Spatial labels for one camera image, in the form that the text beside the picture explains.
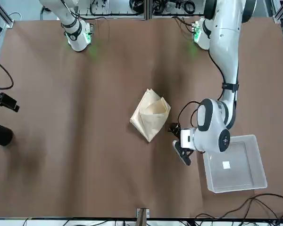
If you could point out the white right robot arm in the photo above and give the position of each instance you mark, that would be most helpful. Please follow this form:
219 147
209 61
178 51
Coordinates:
75 35

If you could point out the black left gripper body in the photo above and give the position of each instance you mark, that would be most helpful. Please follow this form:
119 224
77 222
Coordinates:
185 152

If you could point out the aluminium frame post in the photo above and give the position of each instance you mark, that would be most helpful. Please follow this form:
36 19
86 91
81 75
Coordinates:
147 9
142 216

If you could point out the clear plastic box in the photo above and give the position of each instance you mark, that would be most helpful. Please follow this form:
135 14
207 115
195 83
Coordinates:
259 164

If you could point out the white side desk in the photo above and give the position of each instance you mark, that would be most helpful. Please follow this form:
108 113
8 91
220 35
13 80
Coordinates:
49 222

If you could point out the cream tablecloth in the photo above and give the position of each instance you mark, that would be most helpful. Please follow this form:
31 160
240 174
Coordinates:
151 120

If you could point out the aluminium frame beam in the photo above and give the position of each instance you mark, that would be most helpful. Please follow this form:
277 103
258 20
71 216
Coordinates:
2 14
280 11

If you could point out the white square sticker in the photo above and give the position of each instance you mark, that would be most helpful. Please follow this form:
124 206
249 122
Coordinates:
226 165

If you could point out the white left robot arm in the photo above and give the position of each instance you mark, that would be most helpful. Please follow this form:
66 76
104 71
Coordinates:
226 47

